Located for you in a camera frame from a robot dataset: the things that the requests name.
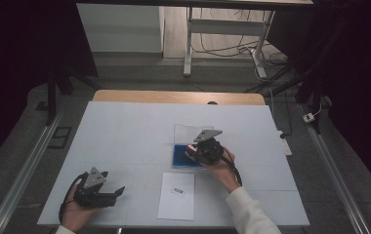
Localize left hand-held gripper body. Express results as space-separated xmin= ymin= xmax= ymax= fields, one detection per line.
xmin=72 ymin=166 xmax=118 ymax=210

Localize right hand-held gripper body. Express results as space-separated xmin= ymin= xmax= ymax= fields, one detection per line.
xmin=187 ymin=129 xmax=226 ymax=166

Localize blue ink pad clear case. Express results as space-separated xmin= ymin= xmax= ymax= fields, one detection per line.
xmin=172 ymin=124 xmax=215 ymax=170

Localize white paper sheet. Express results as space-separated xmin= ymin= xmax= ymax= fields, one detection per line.
xmin=156 ymin=172 xmax=196 ymax=221

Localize person's right hand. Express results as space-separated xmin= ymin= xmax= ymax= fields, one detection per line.
xmin=202 ymin=147 xmax=242 ymax=193

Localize person's left hand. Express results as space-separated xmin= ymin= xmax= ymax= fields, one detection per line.
xmin=61 ymin=184 xmax=101 ymax=234

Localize black stand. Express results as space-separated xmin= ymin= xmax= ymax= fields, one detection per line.
xmin=244 ymin=55 xmax=325 ymax=135
xmin=45 ymin=62 xmax=103 ymax=127

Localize dark curtain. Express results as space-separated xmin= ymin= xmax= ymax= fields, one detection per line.
xmin=266 ymin=0 xmax=371 ymax=204
xmin=0 ymin=0 xmax=100 ymax=176

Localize white cabinet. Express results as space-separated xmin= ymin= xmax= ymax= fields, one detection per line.
xmin=76 ymin=3 xmax=165 ymax=54

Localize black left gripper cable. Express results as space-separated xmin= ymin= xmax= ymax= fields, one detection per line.
xmin=58 ymin=172 xmax=89 ymax=225

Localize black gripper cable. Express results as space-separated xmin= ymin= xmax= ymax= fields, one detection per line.
xmin=58 ymin=172 xmax=89 ymax=225
xmin=220 ymin=155 xmax=243 ymax=187

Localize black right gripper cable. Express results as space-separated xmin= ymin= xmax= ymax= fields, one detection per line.
xmin=220 ymin=155 xmax=243 ymax=187

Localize black rectangular floor frame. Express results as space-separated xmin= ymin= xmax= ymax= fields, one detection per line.
xmin=48 ymin=126 xmax=73 ymax=150

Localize metal floor rail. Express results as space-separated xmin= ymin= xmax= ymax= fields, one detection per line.
xmin=298 ymin=102 xmax=371 ymax=234
xmin=0 ymin=109 xmax=64 ymax=234

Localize white metal frame stand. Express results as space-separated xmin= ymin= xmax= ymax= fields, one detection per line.
xmin=191 ymin=8 xmax=289 ymax=67

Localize white metal desk frame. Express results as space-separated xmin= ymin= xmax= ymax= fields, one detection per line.
xmin=75 ymin=0 xmax=314 ymax=79

